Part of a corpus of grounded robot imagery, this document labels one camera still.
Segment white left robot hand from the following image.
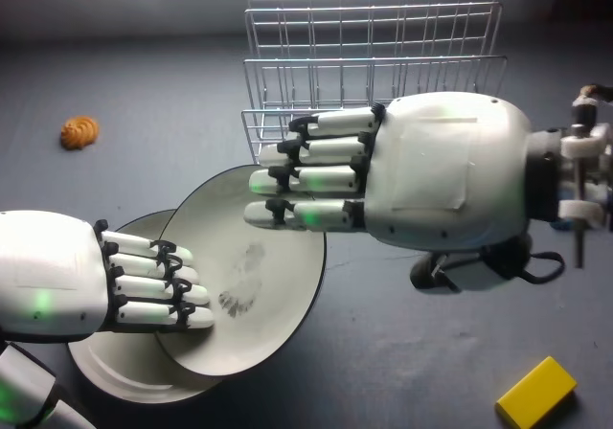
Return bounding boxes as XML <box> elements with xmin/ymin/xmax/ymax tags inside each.
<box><xmin>0</xmin><ymin>210</ymin><xmax>215</xmax><ymax>344</ymax></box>

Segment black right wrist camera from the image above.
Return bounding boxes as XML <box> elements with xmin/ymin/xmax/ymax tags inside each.
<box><xmin>410</xmin><ymin>237</ymin><xmax>566</xmax><ymax>292</ymax></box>

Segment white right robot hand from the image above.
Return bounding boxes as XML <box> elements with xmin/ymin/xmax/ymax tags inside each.
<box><xmin>242</xmin><ymin>91</ymin><xmax>534</xmax><ymax>251</ymax></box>

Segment orange swirl cookie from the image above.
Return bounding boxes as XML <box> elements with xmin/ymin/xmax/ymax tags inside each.
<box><xmin>59</xmin><ymin>115</ymin><xmax>101</xmax><ymax>151</ymax></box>

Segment silver wire plate rack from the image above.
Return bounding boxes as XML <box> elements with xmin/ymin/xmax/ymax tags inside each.
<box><xmin>241</xmin><ymin>0</ymin><xmax>509</xmax><ymax>169</ymax></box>

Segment white plate with dark rim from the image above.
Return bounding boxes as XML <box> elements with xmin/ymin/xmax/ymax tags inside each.
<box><xmin>156</xmin><ymin>164</ymin><xmax>329</xmax><ymax>377</ymax></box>
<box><xmin>66</xmin><ymin>208</ymin><xmax>250</xmax><ymax>405</ymax></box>

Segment yellow rectangular block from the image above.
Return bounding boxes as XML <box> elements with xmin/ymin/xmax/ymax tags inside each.
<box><xmin>494</xmin><ymin>355</ymin><xmax>579</xmax><ymax>429</ymax></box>

